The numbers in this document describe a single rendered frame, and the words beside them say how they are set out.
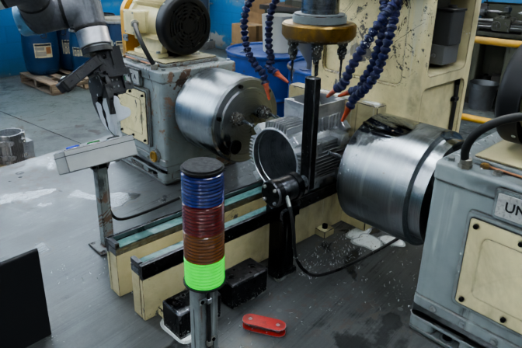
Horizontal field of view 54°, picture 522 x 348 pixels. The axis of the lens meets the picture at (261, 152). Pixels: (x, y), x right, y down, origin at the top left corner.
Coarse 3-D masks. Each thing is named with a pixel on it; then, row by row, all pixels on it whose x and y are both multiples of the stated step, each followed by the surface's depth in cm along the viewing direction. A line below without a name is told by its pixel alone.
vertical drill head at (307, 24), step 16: (304, 0) 119; (320, 0) 116; (336, 0) 118; (304, 16) 118; (320, 16) 116; (336, 16) 117; (288, 32) 119; (304, 32) 116; (320, 32) 115; (336, 32) 115; (352, 32) 118; (288, 48) 124; (320, 48) 118
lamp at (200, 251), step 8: (184, 232) 72; (184, 240) 72; (192, 240) 71; (200, 240) 70; (208, 240) 71; (216, 240) 71; (184, 248) 73; (192, 248) 71; (200, 248) 71; (208, 248) 71; (216, 248) 72; (184, 256) 73; (192, 256) 72; (200, 256) 71; (208, 256) 72; (216, 256) 72; (200, 264) 72; (208, 264) 72
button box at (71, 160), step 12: (96, 144) 115; (108, 144) 117; (120, 144) 119; (132, 144) 121; (60, 156) 112; (72, 156) 112; (84, 156) 113; (96, 156) 115; (108, 156) 117; (120, 156) 119; (60, 168) 114; (72, 168) 111; (84, 168) 113
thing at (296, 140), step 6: (258, 126) 127; (264, 126) 127; (342, 126) 130; (348, 126) 130; (258, 132) 127; (294, 138) 118; (300, 138) 119; (294, 144) 119; (300, 144) 118; (258, 174) 131
